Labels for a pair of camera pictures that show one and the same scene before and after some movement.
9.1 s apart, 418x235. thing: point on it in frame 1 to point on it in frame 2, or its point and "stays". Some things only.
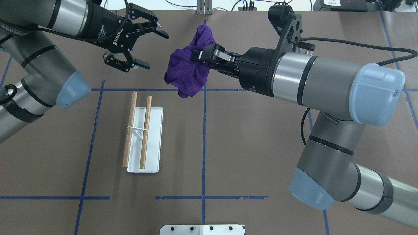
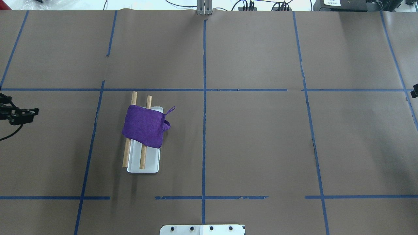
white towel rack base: [153, 155] stays
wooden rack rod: [144, 142] stays
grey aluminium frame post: [204, 7] stays
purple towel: [187, 73] to [145, 126]
